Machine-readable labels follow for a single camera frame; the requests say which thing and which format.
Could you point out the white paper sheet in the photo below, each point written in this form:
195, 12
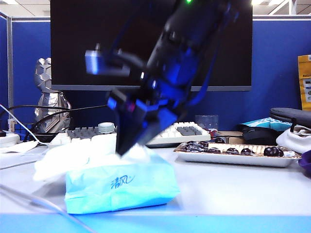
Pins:
19, 146

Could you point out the sky blue wet wipes packet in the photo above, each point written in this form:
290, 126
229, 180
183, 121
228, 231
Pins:
121, 187

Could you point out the clear glass with red ribbon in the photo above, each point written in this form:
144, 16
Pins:
206, 122

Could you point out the silver faceted figurine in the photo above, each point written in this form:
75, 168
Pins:
48, 97

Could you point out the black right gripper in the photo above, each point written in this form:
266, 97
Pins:
167, 97

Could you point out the teal and white packet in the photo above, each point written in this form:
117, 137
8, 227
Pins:
267, 122

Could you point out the grey aluminium partition post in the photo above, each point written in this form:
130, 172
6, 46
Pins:
9, 68

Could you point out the white and grey keyboard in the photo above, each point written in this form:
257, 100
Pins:
184, 132

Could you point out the brown cardboard box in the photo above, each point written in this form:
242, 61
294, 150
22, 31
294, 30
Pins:
233, 139

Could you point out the dark red cherry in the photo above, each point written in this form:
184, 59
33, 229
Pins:
204, 144
213, 150
192, 142
246, 151
188, 147
232, 150
268, 151
279, 152
219, 140

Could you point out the yellow paper package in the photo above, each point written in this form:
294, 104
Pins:
305, 82

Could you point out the gold rectangular tray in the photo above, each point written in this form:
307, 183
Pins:
230, 160

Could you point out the black computer mouse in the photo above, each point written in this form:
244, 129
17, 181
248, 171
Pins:
257, 136

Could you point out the black computer monitor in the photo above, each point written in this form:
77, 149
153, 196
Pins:
97, 36

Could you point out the white power strip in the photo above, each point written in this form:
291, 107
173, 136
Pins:
8, 140

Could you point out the grey fabric laptop sleeve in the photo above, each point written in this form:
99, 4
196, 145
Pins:
284, 114

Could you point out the white printed label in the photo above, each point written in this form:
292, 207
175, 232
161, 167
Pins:
289, 153

